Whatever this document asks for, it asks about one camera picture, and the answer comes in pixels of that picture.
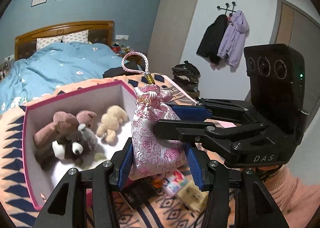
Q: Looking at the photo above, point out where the black Face tissue pack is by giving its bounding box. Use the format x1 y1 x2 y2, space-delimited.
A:
120 178 163 210

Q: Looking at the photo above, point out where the pink brocade sachet pouch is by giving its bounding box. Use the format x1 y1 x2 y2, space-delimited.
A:
121 52 187 180

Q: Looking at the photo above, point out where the floral pink tissue pack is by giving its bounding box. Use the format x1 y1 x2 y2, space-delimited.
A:
162 169 188 197

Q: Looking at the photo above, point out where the gold tissue pack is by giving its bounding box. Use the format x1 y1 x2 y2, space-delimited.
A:
176 180 208 214

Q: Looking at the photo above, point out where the cream teddy bear plush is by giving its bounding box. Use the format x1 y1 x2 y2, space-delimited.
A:
96 105 129 144

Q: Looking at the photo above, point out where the pink knitted plush toy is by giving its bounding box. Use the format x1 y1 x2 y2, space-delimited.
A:
34 110 97 148

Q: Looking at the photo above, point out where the green frog plush toy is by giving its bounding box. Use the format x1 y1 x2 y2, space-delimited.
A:
80 152 107 170

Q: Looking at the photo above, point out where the pink sweater forearm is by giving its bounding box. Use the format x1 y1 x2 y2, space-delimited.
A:
264 165 319 227

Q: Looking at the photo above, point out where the black bag on floor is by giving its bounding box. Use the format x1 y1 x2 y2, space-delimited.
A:
172 60 201 99

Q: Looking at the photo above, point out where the pink storage box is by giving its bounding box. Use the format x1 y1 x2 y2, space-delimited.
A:
22 80 136 210

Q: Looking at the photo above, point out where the black puffer jacket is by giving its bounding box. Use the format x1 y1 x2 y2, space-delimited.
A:
196 14 228 65

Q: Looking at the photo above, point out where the lilac hooded jacket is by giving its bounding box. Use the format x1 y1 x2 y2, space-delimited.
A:
217 10 249 67

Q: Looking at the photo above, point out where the wooden door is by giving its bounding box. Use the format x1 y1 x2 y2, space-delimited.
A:
245 0 320 128

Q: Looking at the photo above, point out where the wooden bed headboard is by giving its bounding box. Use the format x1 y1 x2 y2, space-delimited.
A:
15 21 114 60

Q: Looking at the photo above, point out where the light blue floral duvet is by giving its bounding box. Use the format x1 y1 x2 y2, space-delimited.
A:
1 42 122 113

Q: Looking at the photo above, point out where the right patterned pillow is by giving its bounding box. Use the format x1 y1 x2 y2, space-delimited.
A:
62 30 89 43

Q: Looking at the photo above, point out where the patterned pillow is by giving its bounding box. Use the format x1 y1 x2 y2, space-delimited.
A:
62 30 89 43
36 36 63 50

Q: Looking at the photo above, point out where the left patterned pillow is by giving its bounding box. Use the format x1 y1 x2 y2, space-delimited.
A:
36 36 63 50

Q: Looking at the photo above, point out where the black camera box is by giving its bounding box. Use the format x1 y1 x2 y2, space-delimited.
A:
244 43 308 142

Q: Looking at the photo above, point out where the black wall coat hook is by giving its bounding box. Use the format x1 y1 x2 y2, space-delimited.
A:
217 1 236 16

